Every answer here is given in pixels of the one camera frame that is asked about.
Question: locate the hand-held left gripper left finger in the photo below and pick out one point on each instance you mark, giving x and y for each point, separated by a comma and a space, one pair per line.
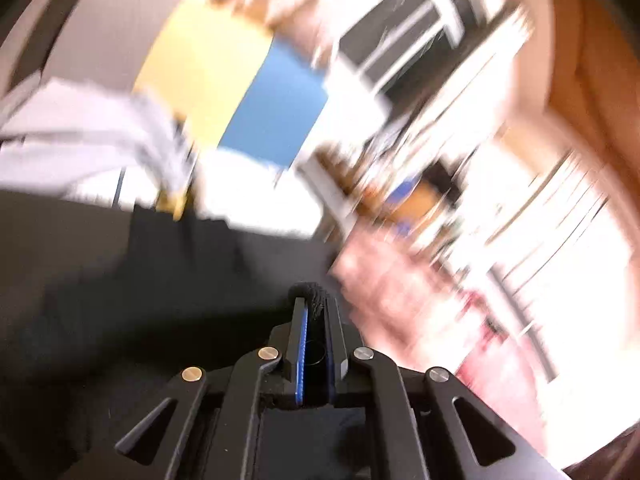
300, 355

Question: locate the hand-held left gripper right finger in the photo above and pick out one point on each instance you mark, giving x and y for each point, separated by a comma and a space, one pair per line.
331, 360

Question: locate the black knit garment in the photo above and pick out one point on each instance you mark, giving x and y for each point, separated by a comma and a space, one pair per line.
311, 294

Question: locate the pink knit sweater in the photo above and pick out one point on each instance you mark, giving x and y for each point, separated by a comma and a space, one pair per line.
395, 280

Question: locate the white printed pillow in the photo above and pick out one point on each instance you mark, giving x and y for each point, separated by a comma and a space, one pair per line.
250, 195

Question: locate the pink ruffled blanket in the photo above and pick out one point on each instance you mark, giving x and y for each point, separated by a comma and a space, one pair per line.
500, 380

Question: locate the grey yellow blue sofa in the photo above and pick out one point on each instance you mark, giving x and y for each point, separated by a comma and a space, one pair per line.
200, 60

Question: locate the light grey garment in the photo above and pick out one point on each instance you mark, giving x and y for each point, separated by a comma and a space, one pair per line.
75, 135

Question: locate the window with white frame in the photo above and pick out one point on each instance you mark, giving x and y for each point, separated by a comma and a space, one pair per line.
400, 45

